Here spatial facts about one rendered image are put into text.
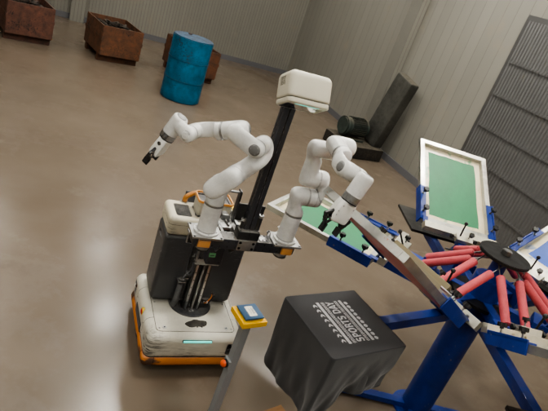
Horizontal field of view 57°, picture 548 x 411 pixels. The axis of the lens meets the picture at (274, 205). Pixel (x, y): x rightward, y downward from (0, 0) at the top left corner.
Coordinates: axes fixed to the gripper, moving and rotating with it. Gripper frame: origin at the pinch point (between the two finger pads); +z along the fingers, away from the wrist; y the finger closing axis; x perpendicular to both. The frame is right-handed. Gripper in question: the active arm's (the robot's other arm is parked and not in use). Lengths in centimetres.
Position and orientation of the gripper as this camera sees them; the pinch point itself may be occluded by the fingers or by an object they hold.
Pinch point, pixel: (328, 231)
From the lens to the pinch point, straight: 214.2
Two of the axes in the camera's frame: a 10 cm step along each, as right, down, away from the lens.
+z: -5.4, 8.1, 2.2
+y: -6.9, -2.8, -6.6
